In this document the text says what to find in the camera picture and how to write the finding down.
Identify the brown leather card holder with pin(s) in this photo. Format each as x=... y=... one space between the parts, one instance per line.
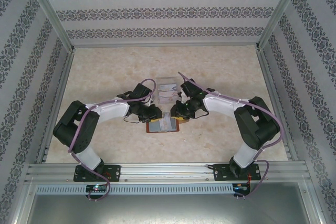
x=153 y=127

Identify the pale patterned plastic card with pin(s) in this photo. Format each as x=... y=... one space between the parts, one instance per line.
x=166 y=123

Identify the white floral plastic card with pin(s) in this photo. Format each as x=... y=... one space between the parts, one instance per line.
x=168 y=98
x=168 y=87

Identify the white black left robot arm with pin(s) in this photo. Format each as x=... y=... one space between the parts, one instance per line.
x=113 y=111

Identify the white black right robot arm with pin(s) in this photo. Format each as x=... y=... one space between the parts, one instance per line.
x=220 y=106

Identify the clear acrylic box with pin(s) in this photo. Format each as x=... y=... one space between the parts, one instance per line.
x=166 y=80

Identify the small controller board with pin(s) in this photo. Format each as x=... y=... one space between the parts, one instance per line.
x=241 y=187
x=95 y=188

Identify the grey metal sheet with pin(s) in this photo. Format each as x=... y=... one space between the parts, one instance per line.
x=168 y=211

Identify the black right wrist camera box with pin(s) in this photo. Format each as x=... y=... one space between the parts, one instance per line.
x=191 y=89

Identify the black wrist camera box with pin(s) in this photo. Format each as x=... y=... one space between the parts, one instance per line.
x=141 y=91
x=191 y=89

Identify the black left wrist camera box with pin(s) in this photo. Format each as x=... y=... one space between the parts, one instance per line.
x=141 y=91

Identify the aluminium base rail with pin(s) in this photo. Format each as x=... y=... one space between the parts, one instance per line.
x=168 y=172

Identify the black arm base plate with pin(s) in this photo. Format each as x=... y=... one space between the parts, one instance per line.
x=220 y=172
x=113 y=172

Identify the aluminium side rail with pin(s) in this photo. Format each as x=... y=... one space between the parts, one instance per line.
x=275 y=103
x=57 y=103

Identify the aluminium frame post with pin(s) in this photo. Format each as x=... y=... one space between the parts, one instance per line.
x=53 y=14
x=277 y=14

